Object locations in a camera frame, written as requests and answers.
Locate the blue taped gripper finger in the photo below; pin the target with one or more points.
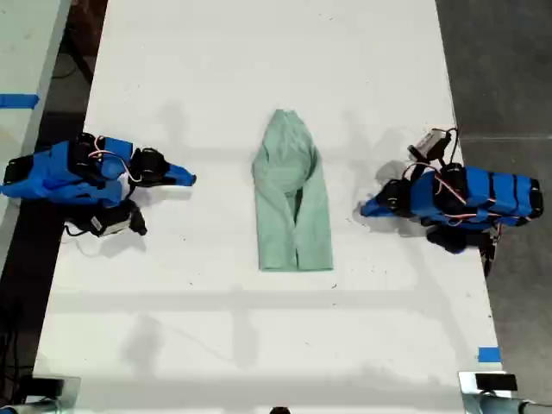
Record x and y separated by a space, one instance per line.
181 172
378 202
177 183
379 211

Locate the pale green T-shirt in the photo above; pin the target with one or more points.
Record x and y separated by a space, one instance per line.
293 198

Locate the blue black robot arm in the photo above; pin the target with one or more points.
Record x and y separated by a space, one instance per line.
496 194
64 172

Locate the black table clamp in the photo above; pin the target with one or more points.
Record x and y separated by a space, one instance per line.
488 259

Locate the long blue tape strip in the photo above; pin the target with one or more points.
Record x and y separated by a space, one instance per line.
19 101

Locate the pale side table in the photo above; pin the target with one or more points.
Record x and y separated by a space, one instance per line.
21 47

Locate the short blue tape piece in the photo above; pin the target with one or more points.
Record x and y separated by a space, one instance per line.
489 354

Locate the small black box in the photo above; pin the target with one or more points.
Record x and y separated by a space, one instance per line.
496 382
45 387

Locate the small dark round object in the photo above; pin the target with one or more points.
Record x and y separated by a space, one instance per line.
279 410

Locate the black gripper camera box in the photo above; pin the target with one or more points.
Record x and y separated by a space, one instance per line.
429 144
110 223

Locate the metal bracket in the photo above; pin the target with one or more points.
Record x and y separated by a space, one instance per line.
71 394
468 397

